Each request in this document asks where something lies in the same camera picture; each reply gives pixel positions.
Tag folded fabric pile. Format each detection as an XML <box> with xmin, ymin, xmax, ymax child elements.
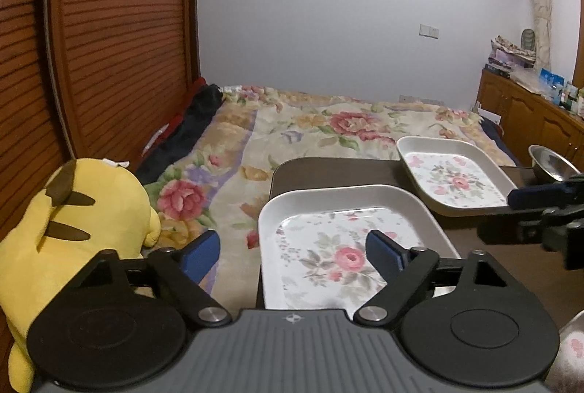
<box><xmin>487</xmin><ymin>36</ymin><xmax>537</xmax><ymax>75</ymax></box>

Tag yellow Pikachu plush toy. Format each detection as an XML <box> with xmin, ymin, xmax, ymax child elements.
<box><xmin>1</xmin><ymin>159</ymin><xmax>160</xmax><ymax>392</ymax></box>

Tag floral bed quilt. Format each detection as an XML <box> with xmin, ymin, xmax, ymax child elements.
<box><xmin>145</xmin><ymin>86</ymin><xmax>514</xmax><ymax>312</ymax></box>

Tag white wall switch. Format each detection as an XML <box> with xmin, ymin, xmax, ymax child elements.
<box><xmin>419</xmin><ymin>24</ymin><xmax>439</xmax><ymax>39</ymax></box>

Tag dark clothes on bed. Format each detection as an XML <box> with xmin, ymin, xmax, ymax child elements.
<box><xmin>135</xmin><ymin>77</ymin><xmax>223</xmax><ymax>185</ymax></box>

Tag white floral tray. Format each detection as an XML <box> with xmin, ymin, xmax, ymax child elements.
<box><xmin>258</xmin><ymin>184</ymin><xmax>458</xmax><ymax>314</ymax></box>
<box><xmin>397</xmin><ymin>136</ymin><xmax>517</xmax><ymax>217</ymax></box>

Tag blue picture card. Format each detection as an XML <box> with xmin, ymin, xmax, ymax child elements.
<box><xmin>538</xmin><ymin>69</ymin><xmax>565</xmax><ymax>104</ymax></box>

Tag small steel bowl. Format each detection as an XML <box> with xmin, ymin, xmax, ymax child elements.
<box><xmin>527</xmin><ymin>145</ymin><xmax>581</xmax><ymax>183</ymax></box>

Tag brown louvered wardrobe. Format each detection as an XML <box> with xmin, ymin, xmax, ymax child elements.
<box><xmin>1</xmin><ymin>0</ymin><xmax>199</xmax><ymax>232</ymax></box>

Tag wooden sideboard cabinet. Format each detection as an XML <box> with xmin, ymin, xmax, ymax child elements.
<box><xmin>476</xmin><ymin>69</ymin><xmax>583</xmax><ymax>171</ymax></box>

